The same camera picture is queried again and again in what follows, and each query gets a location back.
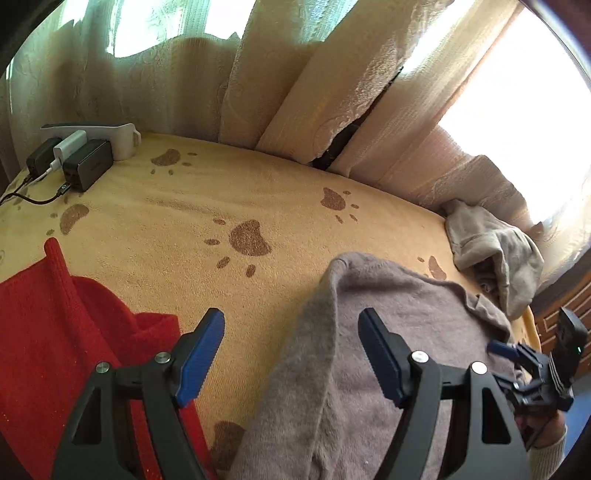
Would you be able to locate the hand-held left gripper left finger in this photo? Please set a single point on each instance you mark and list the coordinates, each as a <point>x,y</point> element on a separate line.
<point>203,355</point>

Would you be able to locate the beige grey garment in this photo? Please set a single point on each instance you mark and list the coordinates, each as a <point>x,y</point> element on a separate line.
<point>503,254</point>

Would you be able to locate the mauve grey knit sweater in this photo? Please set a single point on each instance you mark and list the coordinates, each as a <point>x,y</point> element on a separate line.
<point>351,295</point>

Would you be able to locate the person's right forearm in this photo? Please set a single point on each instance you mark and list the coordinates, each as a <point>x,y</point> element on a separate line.
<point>549,457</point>

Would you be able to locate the yellow paw print blanket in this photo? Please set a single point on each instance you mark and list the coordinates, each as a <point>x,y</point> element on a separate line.
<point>184,198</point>

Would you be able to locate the brown wooden door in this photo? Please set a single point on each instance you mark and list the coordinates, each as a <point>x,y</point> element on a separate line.
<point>545,318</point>

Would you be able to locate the white power strip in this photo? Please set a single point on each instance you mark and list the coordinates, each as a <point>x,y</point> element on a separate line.
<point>122,138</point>

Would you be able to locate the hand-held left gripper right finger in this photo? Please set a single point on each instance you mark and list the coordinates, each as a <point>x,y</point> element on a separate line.
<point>381,355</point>

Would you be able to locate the white charger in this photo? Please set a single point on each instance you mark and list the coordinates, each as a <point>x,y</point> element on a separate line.
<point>69,143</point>

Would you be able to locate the beige embossed curtain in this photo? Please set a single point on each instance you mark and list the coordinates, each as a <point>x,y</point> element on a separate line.
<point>277,69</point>
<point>438,161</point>

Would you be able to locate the red knit sweater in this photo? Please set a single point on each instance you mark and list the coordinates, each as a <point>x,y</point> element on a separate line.
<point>51,323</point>

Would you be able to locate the large black charger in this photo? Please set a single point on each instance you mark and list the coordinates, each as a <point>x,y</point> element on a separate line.
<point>87,164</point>

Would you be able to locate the small black charger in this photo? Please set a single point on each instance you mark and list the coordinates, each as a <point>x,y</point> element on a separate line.
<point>39,154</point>

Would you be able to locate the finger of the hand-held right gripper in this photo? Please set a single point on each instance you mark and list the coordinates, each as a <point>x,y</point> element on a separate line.
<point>503,349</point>
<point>512,387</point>

